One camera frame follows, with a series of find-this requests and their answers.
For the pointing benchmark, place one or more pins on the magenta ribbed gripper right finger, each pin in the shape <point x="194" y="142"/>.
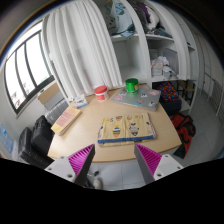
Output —
<point x="153" y="165"/>

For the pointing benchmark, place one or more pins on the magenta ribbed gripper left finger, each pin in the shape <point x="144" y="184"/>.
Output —
<point x="75" y="167"/>

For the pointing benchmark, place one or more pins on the yellow patterned towel blue border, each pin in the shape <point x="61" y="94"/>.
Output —
<point x="126" y="129"/>

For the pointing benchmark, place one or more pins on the black bag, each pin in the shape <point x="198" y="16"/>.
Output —
<point x="30" y="154"/>

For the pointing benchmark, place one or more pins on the black suitcase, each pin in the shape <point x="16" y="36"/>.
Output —
<point x="42" y="135"/>

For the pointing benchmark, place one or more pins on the red and black backpack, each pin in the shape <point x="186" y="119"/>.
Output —
<point x="186" y="131"/>

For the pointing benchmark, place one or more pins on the white radiator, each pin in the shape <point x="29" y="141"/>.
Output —
<point x="54" y="113"/>

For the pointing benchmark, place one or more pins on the silver laptop with stickers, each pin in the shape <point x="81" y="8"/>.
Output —
<point x="145" y="98"/>

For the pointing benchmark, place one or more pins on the small illustrated card booklet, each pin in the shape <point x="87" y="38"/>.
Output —
<point x="79" y="101"/>

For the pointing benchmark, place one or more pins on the dark bin of colourful balls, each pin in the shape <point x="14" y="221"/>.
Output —
<point x="169" y="98"/>

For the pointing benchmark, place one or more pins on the white jar red lid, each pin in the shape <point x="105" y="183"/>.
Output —
<point x="101" y="93"/>

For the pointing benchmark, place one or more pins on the cardboard box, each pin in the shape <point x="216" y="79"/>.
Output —
<point x="50" y="95"/>

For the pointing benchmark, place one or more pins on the green cylindrical container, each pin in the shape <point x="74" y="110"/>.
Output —
<point x="132" y="85"/>

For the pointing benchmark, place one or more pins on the wooden stool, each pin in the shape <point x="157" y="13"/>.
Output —
<point x="187" y="89"/>

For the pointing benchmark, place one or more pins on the clear plastic bags on shelf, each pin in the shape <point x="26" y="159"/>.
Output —
<point x="164" y="66"/>

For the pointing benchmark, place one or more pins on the black framed window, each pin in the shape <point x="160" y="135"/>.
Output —
<point x="26" y="72"/>

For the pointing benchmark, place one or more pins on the white shelving unit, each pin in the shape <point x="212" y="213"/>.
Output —
<point x="134" y="54"/>

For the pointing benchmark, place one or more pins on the white curtain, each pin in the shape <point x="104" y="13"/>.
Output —
<point x="79" y="47"/>

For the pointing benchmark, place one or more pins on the purple white clothes pile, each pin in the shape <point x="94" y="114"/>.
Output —
<point x="149" y="19"/>

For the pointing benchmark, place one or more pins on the light blue clothes pile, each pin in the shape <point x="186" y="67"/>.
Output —
<point x="118" y="19"/>

